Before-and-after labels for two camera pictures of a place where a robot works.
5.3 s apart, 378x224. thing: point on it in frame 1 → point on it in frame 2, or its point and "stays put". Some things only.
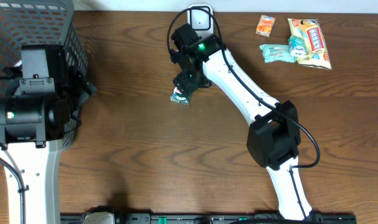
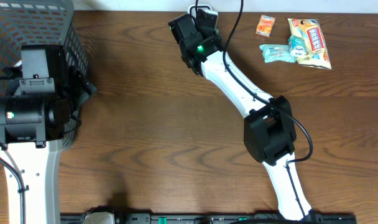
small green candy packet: (297, 46) stays put
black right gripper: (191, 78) → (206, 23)
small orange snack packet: (265, 25) stays put
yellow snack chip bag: (318, 55) stays put
